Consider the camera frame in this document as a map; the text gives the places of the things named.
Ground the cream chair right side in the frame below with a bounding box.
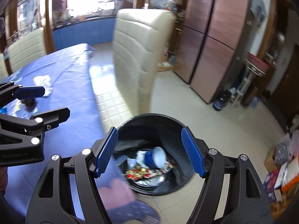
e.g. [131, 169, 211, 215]
[112, 9, 175, 116]

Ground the cream chair far middle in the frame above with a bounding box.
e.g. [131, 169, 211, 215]
[8, 27, 46, 73]

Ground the cream chair far left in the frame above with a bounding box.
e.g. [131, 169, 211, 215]
[0, 53, 9, 82]

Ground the blue water jug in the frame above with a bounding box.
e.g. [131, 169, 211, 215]
[212, 90, 232, 111]

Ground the brown glass medicine bottle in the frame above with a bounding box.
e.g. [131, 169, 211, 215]
[21, 98, 36, 111]

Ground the white metal stand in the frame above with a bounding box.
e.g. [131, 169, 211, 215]
[230, 52, 269, 108]

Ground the cream chair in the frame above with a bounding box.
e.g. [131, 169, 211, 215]
[112, 9, 175, 116]
[0, 53, 9, 82]
[8, 27, 46, 73]

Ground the blue kitchen cabinet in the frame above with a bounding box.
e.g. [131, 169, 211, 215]
[53, 16, 115, 51]

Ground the blue plastic cup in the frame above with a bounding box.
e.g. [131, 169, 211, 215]
[144, 147, 167, 168]

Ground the blue foil wrapper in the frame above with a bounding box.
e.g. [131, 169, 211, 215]
[1, 99, 39, 119]

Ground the black trash bin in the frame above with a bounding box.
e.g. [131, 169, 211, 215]
[113, 113, 194, 196]

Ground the pink brown refrigerator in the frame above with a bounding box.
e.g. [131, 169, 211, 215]
[174, 0, 249, 104]

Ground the red yellow checkered snack bag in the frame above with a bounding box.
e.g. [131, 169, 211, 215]
[125, 164, 165, 181]

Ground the blue printed tablecloth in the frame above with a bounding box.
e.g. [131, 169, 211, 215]
[1, 43, 160, 223]

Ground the crumpled white tissue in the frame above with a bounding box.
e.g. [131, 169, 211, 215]
[33, 75, 53, 97]

